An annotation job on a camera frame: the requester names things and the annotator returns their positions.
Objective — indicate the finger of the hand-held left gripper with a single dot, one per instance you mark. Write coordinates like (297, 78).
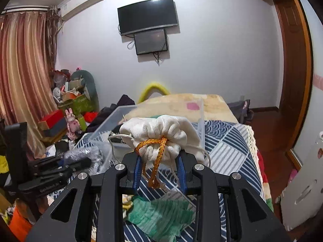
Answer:
(54, 175)
(80, 163)

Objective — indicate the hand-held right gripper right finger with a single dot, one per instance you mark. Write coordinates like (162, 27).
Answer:
(182, 175)

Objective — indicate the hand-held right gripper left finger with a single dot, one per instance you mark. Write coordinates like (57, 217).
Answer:
(137, 172)

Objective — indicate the clear plastic storage box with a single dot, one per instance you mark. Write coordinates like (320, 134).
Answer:
(117, 116)

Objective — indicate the grey knitted cloth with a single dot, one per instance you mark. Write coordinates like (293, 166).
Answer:
(87, 153)

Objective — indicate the pink rabbit toy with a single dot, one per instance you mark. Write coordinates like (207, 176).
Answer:
(72, 124)

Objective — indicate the green knitted cloth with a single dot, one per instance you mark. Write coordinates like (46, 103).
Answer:
(161, 214)

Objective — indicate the red box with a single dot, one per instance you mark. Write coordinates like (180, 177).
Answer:
(53, 118)

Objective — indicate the blue patterned bedspread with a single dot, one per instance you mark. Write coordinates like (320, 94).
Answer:
(224, 146)

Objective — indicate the orange bucket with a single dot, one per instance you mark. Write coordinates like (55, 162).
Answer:
(19, 221)

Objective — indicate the green cardboard box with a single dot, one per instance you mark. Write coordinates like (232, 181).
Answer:
(82, 103)

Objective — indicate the dark clothes pile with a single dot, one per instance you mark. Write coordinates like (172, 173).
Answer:
(126, 100)

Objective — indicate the beige fleece blanket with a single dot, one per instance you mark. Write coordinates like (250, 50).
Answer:
(217, 105)

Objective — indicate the cream lace bed cover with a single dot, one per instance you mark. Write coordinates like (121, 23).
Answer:
(254, 146)

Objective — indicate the green curved cushion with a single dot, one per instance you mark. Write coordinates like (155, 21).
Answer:
(88, 79)

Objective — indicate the pink striped curtain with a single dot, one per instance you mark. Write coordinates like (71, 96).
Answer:
(22, 68)

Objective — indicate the yellow foam arch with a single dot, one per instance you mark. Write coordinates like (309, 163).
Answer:
(154, 85)

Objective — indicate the white foam board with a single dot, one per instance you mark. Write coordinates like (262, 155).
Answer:
(302, 181)

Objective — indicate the white air conditioner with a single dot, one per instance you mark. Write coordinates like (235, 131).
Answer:
(83, 1)

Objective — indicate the small black wall monitor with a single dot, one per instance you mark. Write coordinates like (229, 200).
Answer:
(151, 41)

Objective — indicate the black wall television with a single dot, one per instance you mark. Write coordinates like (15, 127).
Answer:
(147, 15)

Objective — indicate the brown wooden door frame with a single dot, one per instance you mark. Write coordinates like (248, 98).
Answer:
(294, 55)

